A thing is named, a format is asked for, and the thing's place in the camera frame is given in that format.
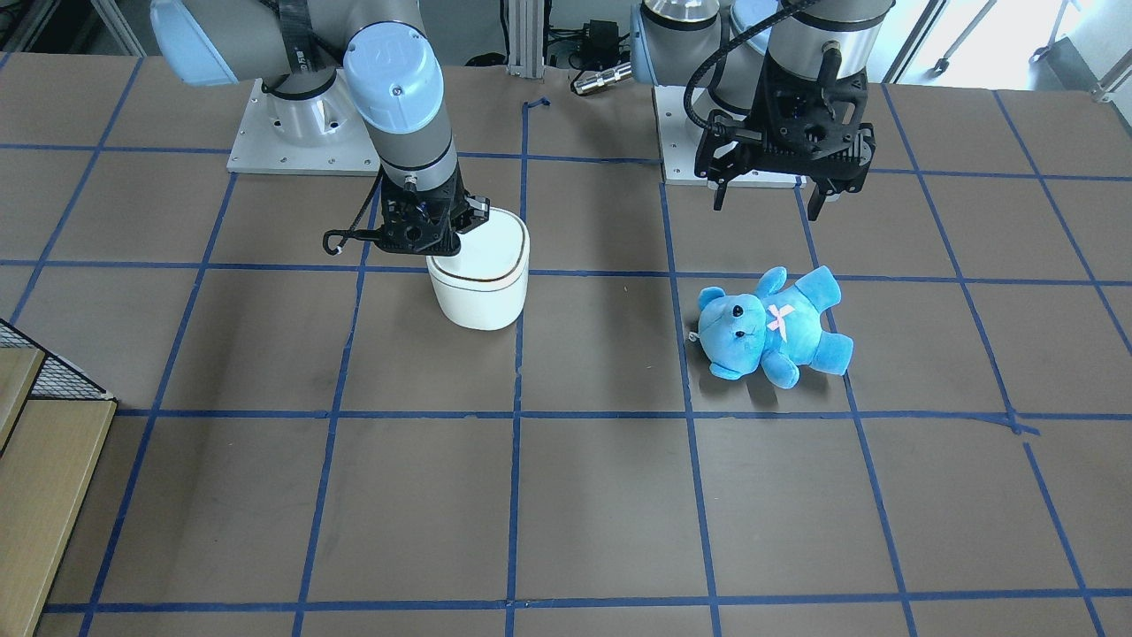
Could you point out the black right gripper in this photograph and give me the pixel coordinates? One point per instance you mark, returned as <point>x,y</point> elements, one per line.
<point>452,209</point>

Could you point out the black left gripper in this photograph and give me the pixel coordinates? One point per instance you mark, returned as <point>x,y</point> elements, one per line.
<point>768,111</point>

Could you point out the white trash can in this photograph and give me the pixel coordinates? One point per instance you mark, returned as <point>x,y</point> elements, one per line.
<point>483,287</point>

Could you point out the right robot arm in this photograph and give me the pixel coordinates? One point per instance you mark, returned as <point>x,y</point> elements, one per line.
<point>300,49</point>

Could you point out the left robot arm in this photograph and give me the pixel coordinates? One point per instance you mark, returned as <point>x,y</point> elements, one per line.
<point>710,53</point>

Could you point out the blue teddy bear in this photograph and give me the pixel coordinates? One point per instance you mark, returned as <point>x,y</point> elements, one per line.
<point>776,328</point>

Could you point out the aluminium frame post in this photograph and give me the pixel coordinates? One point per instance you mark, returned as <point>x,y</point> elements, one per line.
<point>526,28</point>

